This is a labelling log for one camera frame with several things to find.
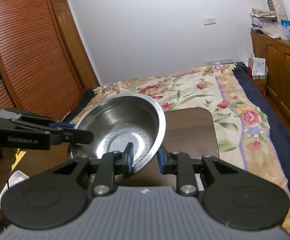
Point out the yellow paper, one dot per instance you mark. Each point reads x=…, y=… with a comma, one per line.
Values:
x=19, y=155

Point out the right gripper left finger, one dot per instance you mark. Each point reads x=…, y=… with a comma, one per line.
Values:
x=104, y=170

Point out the white paper bag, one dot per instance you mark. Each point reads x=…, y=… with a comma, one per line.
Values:
x=258, y=68

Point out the folded cloth pile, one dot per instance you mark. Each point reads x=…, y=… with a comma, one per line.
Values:
x=259, y=18

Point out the louvered wooden wardrobe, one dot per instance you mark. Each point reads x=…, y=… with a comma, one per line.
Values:
x=38, y=72

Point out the floral bed quilt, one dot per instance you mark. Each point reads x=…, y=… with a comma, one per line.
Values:
x=249, y=133

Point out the large steel bowl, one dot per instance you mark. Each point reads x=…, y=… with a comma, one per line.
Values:
x=119, y=120

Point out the wall light switch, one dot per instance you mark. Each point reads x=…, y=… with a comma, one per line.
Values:
x=209, y=21

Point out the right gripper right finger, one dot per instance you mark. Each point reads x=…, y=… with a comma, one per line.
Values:
x=185, y=168

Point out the wooden sideboard cabinet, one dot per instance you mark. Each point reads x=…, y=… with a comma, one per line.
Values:
x=277, y=55

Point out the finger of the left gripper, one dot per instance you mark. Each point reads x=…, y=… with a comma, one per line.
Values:
x=62, y=125
x=69, y=135

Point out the white object at table edge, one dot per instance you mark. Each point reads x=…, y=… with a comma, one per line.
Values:
x=15, y=178

